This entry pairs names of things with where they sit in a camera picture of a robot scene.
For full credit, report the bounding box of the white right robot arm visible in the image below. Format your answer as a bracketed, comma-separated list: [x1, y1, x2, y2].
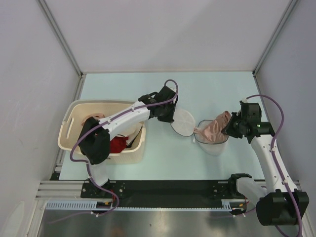
[222, 102, 309, 226]

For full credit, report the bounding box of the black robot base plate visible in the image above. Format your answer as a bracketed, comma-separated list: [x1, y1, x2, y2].
[80, 180, 253, 209]

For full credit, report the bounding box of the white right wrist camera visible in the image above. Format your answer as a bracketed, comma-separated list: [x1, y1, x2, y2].
[239, 98, 249, 104]

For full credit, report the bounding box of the pink bra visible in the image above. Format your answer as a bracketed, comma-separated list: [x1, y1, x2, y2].
[194, 111, 232, 144]

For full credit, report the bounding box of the aluminium frame rail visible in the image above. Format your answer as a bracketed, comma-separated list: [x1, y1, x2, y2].
[35, 180, 86, 200]

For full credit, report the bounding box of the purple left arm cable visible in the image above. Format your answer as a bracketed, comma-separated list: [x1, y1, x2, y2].
[70, 79, 179, 218]

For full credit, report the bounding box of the white mesh laundry bag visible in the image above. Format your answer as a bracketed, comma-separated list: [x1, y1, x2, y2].
[171, 109, 231, 156]

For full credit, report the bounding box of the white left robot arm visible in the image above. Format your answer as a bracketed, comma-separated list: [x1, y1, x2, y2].
[72, 85, 178, 198]

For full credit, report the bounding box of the red garment in basket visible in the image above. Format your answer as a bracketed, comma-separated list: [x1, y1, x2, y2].
[110, 137, 128, 154]

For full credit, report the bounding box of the white garment in basket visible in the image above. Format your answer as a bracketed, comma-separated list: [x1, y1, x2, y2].
[117, 123, 142, 146]

